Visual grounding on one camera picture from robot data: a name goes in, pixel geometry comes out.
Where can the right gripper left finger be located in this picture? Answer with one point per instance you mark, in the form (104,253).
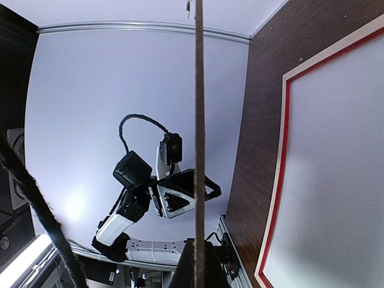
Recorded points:
(184,273)

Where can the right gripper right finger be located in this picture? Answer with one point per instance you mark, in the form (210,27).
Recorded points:
(214,274)

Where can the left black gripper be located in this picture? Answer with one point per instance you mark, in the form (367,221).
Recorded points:
(174,195)

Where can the brown backing board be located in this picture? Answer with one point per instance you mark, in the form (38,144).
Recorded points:
(199,172)

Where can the wooden picture frame red edge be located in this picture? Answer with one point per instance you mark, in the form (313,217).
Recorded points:
(354,40)

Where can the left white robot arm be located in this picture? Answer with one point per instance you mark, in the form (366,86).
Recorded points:
(111,239)

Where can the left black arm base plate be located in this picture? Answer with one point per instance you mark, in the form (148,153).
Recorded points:
(228,256)

